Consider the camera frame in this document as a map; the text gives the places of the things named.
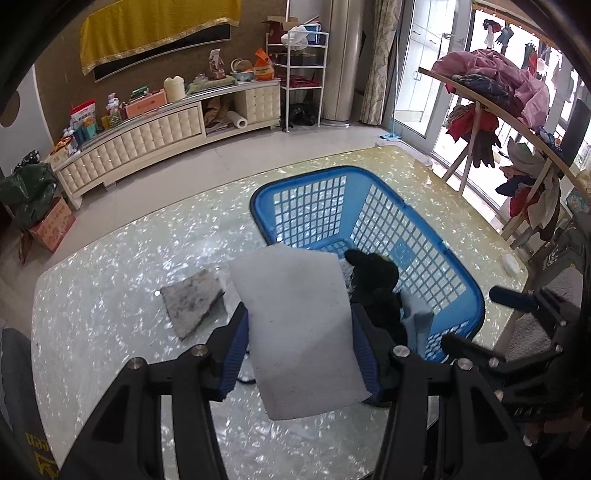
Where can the red garment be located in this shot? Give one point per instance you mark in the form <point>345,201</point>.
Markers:
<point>466,129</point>

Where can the light blue cloth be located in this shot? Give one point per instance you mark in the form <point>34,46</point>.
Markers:
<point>420,325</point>

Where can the blue plastic basket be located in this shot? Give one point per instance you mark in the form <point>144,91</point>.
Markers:
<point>260,203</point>

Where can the patterned snack bag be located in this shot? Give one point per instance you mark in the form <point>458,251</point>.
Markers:
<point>215,64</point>

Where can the white metal rack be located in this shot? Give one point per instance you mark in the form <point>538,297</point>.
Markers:
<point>325,69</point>

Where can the black cloth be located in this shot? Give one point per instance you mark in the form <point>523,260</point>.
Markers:
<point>374,281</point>

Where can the black television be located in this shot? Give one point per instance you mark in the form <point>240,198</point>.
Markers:
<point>161,52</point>

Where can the green tray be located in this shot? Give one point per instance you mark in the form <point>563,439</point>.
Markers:
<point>210,85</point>

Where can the white plastic bag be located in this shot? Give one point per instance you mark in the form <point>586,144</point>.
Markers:
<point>295,38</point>

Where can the black bag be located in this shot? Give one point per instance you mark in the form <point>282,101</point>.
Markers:
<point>302,114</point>

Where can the cream tufted television cabinet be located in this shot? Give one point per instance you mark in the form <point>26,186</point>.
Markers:
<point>138,138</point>

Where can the green plastic bag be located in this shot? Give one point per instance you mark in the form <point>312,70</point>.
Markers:
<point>27,189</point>

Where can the wooden clothes rack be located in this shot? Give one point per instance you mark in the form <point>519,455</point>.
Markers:
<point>508,113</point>

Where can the printed cardboard box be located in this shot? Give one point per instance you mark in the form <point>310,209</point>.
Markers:
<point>53,226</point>

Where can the pink clothes pile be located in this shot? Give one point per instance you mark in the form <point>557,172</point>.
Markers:
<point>498,69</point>

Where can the orange bag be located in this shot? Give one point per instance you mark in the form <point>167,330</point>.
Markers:
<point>263,67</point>

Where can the round brown wall decoration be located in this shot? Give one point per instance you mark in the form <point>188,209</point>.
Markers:
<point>9,108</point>

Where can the paper towel roll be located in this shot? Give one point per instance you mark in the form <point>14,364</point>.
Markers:
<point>238,120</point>

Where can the standing air conditioner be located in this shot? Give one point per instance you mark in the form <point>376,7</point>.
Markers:
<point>341,60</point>

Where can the dark patterned cloth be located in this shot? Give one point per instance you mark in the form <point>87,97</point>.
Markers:
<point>561,258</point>

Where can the red and white snack bag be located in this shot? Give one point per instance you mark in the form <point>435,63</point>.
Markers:
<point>84,115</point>

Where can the grey marbled cloth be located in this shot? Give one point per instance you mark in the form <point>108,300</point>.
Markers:
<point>191,300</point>

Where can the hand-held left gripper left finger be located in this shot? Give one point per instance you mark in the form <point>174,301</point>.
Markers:
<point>235,355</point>

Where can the row of hanging laundry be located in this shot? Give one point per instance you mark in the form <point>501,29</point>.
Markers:
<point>505,34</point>

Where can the patterned curtain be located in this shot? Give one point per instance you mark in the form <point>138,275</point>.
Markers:
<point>381,60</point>

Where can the grey upholstered chair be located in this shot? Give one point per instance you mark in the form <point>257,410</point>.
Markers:
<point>14,392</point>

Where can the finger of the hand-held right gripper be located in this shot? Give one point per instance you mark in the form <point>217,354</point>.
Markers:
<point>471,351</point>
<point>512,297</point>

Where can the glass balcony door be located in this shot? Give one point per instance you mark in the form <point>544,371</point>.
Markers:
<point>415,69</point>

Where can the dark blue garment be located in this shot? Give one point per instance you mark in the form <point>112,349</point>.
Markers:
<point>485,87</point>

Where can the white felt sheet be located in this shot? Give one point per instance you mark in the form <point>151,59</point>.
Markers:
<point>295,323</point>

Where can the blue flat mop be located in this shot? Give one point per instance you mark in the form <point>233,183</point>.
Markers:
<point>390,136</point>

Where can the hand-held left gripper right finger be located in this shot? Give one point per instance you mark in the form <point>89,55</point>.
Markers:
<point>367,360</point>

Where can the yellow television cover cloth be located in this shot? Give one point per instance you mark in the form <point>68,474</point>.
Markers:
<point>152,27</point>

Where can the pink box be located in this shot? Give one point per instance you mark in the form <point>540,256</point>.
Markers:
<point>145,105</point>

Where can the cream cylinder container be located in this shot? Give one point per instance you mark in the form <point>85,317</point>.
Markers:
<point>174,90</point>

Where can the blue plastic container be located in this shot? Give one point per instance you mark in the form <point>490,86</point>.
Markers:
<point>314,32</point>

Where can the open brown cardboard box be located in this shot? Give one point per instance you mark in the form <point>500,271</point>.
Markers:
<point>274,30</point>

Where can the dark cloth with yellow print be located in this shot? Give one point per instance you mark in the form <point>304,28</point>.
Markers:
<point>41,454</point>

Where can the white knit cloth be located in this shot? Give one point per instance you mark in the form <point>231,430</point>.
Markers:
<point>344,267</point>

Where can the white round cap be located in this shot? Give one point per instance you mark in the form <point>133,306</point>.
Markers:
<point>510,265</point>

